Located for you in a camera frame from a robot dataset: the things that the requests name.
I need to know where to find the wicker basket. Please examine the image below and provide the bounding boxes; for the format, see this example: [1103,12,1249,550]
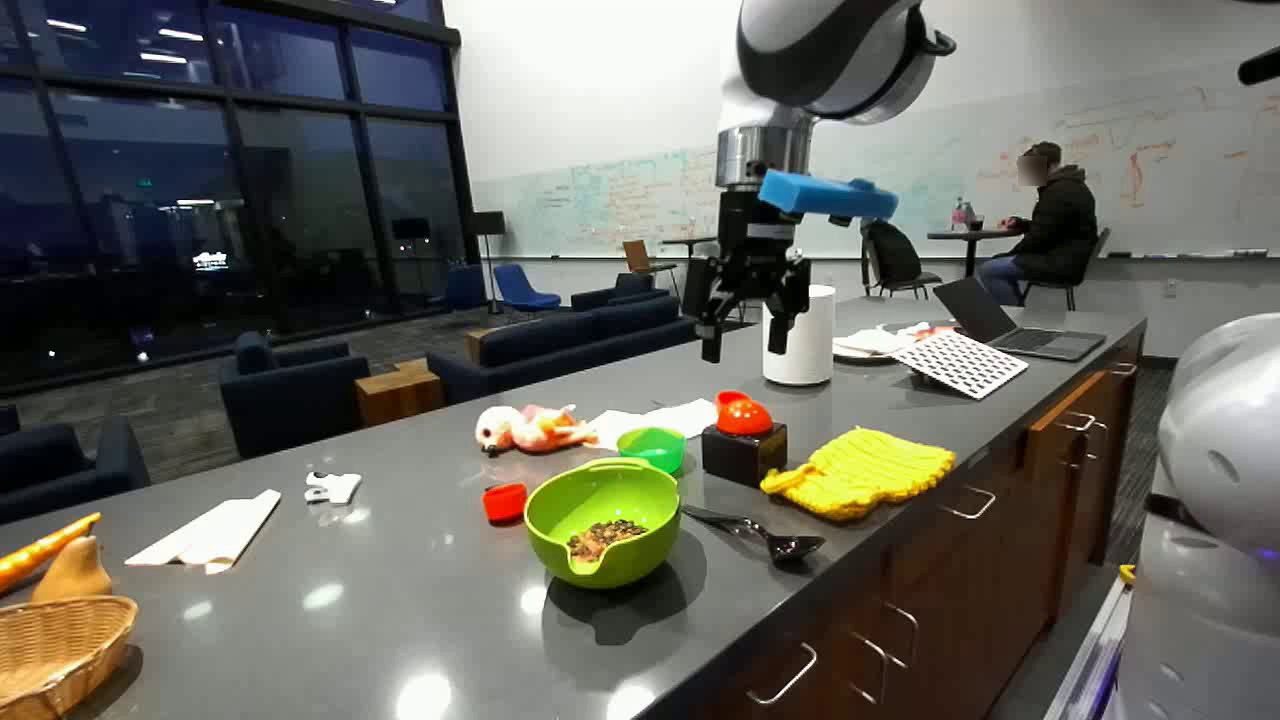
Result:
[0,592,140,720]

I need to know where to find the brown wooden chair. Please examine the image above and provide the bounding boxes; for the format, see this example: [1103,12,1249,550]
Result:
[620,238,679,290]

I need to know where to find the dark study table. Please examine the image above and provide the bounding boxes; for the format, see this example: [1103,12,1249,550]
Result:
[928,223,1025,282]

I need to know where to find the tan toy gourd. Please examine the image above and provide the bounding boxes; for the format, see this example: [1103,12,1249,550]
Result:
[28,534,119,607]

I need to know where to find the small red plastic cup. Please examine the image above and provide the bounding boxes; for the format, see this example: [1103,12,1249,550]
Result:
[479,480,532,529]

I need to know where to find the folded white paper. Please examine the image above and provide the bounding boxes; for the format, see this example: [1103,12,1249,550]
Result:
[119,483,288,576]

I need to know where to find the dark round cafe table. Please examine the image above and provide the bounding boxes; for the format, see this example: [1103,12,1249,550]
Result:
[661,233,725,303]

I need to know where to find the blue toy object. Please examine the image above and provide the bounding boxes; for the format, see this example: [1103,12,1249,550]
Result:
[756,170,899,227]

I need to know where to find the white keyboard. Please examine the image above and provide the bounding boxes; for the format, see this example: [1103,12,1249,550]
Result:
[892,327,1034,403]

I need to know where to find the green mixing bowl with spout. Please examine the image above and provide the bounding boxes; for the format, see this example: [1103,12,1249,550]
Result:
[522,458,689,592]

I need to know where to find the black backpack on chair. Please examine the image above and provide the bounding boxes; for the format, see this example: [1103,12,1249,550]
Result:
[862,208,943,302]

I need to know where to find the seated person in black jacket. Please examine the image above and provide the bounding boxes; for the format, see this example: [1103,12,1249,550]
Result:
[975,141,1101,314]

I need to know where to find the small green plastic bowl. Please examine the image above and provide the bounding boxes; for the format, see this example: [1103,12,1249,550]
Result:
[612,423,691,480]

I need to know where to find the wooden cube side table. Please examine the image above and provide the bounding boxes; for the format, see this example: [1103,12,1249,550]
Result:
[351,358,448,428]

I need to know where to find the white orange plush toy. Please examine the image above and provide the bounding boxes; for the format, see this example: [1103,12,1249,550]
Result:
[473,399,597,459]

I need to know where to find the dark grey laptop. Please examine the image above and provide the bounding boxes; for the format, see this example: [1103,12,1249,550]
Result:
[928,273,1109,368]

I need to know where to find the red orange ball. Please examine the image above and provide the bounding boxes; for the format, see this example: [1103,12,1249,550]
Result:
[716,391,779,441]

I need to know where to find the dark blue couch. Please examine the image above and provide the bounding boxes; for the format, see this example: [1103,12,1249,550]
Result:
[429,273,702,403]
[0,403,154,529]

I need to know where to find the dark blue armchair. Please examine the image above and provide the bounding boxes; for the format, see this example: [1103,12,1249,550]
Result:
[216,332,371,459]

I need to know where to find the brown wooden counter cabinet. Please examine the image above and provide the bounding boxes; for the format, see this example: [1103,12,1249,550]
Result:
[637,317,1152,720]

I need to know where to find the white plate stack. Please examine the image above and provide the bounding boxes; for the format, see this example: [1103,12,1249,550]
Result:
[832,319,931,368]

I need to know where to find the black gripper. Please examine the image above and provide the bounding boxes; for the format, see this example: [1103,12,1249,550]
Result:
[696,189,817,368]

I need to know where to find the white paper towel roll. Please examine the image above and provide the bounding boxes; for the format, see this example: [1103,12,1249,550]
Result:
[760,282,839,391]

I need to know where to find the black monitor on stand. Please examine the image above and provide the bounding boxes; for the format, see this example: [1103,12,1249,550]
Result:
[473,208,514,314]

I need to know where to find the brown food bits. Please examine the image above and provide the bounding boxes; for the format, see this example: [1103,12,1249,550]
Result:
[566,518,654,565]

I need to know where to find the crumpled white wrapper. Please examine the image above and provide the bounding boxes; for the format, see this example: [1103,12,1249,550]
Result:
[299,470,364,509]

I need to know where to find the yellow knitted cloth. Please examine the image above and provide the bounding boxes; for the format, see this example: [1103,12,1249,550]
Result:
[756,423,961,523]

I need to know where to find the bright blue chair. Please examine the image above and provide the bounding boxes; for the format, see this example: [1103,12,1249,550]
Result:
[494,260,566,317]

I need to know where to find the dark glass window wall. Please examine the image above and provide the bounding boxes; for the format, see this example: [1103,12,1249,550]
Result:
[0,0,479,398]

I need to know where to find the large white paper sheet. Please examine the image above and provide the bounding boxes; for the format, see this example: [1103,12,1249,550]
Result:
[584,398,719,454]

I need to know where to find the dark wooden block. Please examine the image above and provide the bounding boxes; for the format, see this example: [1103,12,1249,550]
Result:
[702,422,791,489]

